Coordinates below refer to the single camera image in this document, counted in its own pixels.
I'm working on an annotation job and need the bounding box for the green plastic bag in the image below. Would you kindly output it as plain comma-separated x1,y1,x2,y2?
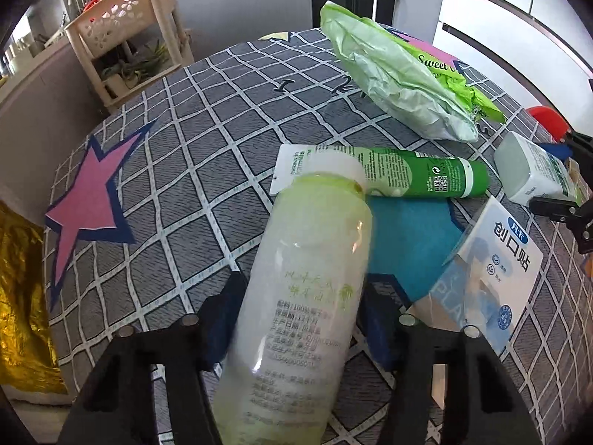
319,1,506,143

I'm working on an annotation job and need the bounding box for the green label plastic bottle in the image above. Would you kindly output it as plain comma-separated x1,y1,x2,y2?
213,150,373,444

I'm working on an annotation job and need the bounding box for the white small carton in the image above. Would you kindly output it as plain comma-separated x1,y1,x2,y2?
494,132,577,206

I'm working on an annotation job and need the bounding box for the gold foil bag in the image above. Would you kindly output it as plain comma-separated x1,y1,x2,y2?
0,204,67,395

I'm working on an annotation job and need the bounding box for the red stool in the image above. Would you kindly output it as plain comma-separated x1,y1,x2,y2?
527,106,570,142

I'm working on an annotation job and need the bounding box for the white bandage box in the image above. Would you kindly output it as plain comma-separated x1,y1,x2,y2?
410,197,543,354

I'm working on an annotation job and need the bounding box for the green white tube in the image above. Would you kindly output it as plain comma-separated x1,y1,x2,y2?
271,144,490,198

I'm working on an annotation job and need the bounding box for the white refrigerator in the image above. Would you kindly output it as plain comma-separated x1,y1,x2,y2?
433,0,592,133

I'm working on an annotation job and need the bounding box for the grey checked tablecloth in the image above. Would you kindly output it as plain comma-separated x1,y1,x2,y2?
50,29,592,444

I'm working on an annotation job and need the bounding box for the beige storage cart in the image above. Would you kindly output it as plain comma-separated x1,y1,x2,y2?
65,0,194,113

